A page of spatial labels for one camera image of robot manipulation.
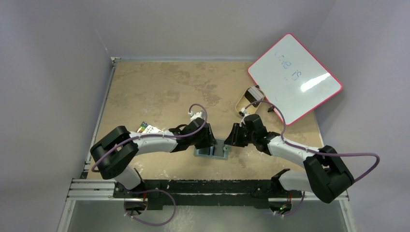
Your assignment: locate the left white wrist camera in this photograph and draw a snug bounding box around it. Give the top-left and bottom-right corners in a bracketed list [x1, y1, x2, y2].
[188, 110, 207, 121]

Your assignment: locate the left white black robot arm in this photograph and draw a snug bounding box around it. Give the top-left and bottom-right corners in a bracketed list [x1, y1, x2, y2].
[90, 117, 217, 198]

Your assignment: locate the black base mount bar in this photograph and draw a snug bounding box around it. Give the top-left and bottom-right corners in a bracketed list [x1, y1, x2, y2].
[113, 179, 302, 210]

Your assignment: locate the green card holder wallet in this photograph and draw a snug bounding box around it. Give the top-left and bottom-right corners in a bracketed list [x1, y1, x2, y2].
[194, 138, 231, 160]

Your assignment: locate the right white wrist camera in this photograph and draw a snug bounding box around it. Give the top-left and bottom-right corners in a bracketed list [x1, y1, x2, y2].
[239, 107, 251, 124]

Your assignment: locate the aluminium rail frame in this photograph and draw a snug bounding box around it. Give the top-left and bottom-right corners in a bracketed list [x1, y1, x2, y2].
[59, 58, 356, 232]

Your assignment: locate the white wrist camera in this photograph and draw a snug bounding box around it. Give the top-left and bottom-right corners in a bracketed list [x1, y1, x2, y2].
[239, 107, 251, 124]
[188, 110, 207, 121]

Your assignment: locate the pink framed whiteboard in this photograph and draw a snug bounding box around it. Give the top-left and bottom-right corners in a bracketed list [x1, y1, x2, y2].
[248, 33, 343, 125]

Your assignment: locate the colourful marker pack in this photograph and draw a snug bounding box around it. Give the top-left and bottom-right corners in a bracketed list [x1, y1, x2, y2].
[136, 121, 162, 133]

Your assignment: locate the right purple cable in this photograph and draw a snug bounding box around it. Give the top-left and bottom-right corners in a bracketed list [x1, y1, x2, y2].
[242, 100, 381, 218]

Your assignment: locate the beige oval tray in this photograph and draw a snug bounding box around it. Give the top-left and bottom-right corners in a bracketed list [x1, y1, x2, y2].
[235, 85, 265, 117]

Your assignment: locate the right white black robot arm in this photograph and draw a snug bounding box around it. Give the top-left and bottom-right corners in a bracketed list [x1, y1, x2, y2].
[224, 114, 355, 203]

